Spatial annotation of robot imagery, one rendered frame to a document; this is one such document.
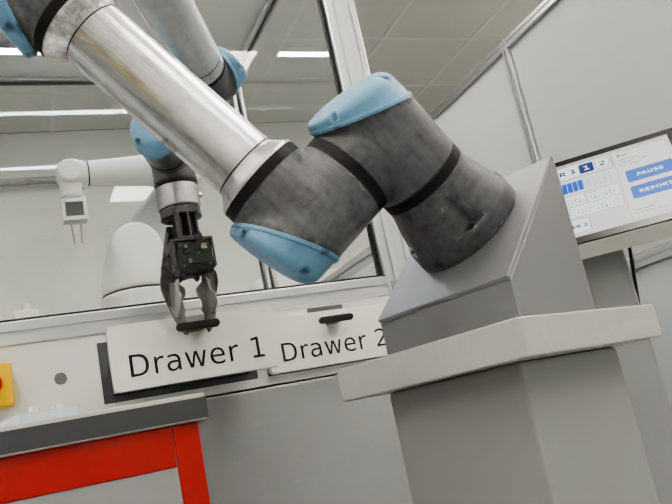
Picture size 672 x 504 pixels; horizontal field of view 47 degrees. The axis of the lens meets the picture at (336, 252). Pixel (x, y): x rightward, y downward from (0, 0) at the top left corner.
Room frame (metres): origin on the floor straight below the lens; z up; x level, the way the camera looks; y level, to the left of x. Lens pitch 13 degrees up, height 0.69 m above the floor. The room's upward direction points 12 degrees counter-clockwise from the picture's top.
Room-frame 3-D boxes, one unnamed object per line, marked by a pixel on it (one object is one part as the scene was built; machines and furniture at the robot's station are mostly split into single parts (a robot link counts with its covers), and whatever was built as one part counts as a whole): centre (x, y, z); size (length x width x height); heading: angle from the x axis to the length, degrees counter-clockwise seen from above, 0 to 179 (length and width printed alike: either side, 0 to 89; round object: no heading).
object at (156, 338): (1.31, 0.27, 0.87); 0.29 x 0.02 x 0.11; 114
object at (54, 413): (1.14, 0.49, 0.78); 0.12 x 0.08 x 0.04; 43
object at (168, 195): (1.28, 0.25, 1.13); 0.08 x 0.08 x 0.05
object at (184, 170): (1.27, 0.25, 1.20); 0.09 x 0.08 x 0.11; 2
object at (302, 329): (1.58, 0.04, 0.87); 0.29 x 0.02 x 0.11; 114
